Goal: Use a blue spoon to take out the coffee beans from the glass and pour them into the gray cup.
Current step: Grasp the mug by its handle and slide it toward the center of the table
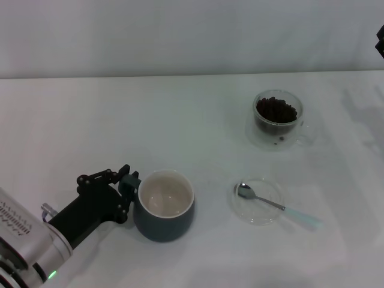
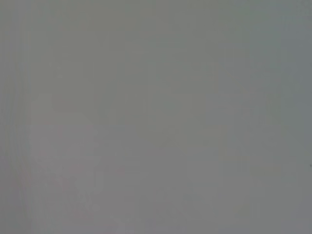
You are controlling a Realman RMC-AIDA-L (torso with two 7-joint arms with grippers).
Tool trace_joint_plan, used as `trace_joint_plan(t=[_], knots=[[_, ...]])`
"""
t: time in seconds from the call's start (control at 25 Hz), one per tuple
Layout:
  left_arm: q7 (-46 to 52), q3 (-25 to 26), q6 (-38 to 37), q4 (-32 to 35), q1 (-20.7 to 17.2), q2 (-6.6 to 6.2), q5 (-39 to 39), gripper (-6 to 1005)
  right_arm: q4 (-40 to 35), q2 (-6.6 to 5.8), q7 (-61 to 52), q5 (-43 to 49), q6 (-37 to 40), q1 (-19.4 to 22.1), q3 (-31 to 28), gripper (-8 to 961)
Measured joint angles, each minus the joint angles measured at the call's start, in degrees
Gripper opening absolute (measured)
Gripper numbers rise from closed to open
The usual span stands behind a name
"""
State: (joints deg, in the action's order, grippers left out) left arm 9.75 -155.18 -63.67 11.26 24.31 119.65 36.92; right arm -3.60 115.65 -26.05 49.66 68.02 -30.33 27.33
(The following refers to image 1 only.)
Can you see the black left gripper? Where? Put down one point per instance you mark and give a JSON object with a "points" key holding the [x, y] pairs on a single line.
{"points": [[90, 207]]}

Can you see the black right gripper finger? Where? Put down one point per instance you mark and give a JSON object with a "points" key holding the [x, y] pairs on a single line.
{"points": [[381, 33], [381, 49]]}

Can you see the dark grey ceramic mug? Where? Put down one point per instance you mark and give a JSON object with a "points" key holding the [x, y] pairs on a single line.
{"points": [[165, 225]]}

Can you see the pile of coffee beans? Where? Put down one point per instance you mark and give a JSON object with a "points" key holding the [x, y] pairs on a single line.
{"points": [[276, 109]]}

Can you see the clear glass saucer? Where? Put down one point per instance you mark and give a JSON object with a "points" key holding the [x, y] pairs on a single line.
{"points": [[258, 214]]}

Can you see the clear double-wall glass cup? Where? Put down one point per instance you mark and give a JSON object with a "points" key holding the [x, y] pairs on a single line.
{"points": [[295, 136]]}

